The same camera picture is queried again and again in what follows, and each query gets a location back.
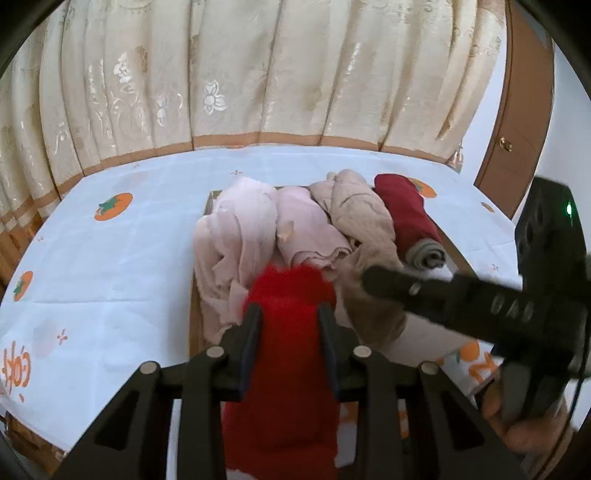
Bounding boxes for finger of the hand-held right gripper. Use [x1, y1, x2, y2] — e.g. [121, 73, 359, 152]
[362, 264, 551, 352]

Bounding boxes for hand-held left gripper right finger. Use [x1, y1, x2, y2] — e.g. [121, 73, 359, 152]
[316, 302, 527, 480]

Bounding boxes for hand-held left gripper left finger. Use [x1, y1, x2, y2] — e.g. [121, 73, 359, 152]
[51, 302, 265, 480]

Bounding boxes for bright red garment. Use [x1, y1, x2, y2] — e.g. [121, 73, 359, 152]
[222, 265, 340, 480]

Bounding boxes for cardboard tray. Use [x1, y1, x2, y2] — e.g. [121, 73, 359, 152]
[189, 185, 476, 361]

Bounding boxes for dark red garment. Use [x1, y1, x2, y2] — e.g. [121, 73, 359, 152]
[373, 174, 448, 271]

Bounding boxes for beige dotted garment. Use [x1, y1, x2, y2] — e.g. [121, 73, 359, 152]
[309, 169, 408, 352]

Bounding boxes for pale dotted garment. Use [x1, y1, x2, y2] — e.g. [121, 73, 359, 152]
[193, 178, 279, 344]

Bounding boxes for pink garment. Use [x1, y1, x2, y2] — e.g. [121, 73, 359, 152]
[276, 187, 354, 271]

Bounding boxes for person's right hand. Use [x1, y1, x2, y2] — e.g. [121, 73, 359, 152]
[480, 382, 579, 457]

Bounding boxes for white orange-print tablecloth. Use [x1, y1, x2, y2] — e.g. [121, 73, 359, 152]
[0, 145, 525, 472]

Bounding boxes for wooden door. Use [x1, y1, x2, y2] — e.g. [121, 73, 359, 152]
[475, 0, 555, 220]

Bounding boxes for cream floral curtain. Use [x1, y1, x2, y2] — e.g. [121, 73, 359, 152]
[0, 0, 506, 287]

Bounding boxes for black cable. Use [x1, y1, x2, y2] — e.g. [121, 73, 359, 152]
[570, 364, 591, 432]

